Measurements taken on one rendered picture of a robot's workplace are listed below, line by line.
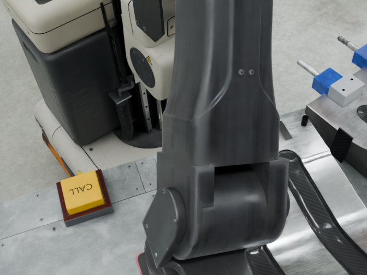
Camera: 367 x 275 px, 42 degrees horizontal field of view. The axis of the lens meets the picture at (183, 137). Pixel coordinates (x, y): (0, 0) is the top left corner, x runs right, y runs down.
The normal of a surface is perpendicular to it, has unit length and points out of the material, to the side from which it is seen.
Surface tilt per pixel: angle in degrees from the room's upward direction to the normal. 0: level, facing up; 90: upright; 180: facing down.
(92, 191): 0
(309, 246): 19
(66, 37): 90
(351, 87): 0
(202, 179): 53
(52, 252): 0
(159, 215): 69
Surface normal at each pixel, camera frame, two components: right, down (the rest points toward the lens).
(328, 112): -0.05, -0.61
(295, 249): -0.14, -0.79
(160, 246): -0.90, 0.06
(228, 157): 0.44, 0.14
